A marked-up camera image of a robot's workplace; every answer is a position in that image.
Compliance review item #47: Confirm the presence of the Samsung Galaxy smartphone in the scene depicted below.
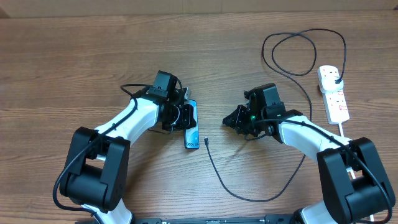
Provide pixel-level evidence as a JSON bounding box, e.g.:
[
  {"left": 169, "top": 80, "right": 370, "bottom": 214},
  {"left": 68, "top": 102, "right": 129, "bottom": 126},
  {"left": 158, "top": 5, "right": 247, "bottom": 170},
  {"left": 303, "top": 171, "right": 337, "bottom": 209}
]
[{"left": 184, "top": 100, "right": 200, "bottom": 150}]

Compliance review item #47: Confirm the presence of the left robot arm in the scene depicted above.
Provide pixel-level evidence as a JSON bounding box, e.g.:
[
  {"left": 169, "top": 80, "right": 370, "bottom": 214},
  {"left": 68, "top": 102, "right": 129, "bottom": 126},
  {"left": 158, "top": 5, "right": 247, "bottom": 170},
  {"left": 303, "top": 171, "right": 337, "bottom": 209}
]
[{"left": 52, "top": 71, "right": 200, "bottom": 224}]

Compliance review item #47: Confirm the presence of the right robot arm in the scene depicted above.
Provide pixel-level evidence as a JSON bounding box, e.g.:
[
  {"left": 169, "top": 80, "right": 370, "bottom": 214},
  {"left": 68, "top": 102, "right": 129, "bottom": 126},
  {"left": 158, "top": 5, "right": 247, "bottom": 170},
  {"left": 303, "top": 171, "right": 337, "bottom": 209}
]
[{"left": 223, "top": 83, "right": 396, "bottom": 223}]

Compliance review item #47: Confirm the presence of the white power strip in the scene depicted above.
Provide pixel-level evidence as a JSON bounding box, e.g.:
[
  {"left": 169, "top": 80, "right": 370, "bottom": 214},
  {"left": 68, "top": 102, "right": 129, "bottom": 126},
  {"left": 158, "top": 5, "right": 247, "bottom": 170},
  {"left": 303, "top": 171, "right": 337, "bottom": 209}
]
[{"left": 317, "top": 65, "right": 351, "bottom": 125}]

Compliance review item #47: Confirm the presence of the white USB wall charger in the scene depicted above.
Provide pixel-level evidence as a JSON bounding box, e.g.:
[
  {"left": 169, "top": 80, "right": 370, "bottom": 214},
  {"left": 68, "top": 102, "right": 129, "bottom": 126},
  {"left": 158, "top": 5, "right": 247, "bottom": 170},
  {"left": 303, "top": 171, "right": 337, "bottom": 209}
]
[{"left": 319, "top": 77, "right": 344, "bottom": 94}]

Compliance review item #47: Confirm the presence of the black USB charging cable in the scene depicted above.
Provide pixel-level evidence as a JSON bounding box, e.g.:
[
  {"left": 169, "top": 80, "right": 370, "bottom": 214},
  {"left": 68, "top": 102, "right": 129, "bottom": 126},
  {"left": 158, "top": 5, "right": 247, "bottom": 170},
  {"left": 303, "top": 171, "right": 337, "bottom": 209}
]
[{"left": 204, "top": 28, "right": 347, "bottom": 203}]

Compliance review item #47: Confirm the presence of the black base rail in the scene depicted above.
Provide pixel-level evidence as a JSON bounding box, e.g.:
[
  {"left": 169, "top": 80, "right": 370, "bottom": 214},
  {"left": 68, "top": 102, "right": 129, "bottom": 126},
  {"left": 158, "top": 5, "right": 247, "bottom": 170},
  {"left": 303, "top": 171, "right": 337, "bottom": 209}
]
[{"left": 74, "top": 214, "right": 299, "bottom": 224}]

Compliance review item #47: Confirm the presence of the white power strip cord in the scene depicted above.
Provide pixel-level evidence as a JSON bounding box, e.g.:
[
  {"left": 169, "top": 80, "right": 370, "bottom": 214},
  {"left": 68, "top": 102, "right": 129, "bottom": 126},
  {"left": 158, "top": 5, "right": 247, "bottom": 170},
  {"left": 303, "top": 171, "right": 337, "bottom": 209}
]
[{"left": 338, "top": 122, "right": 376, "bottom": 222}]

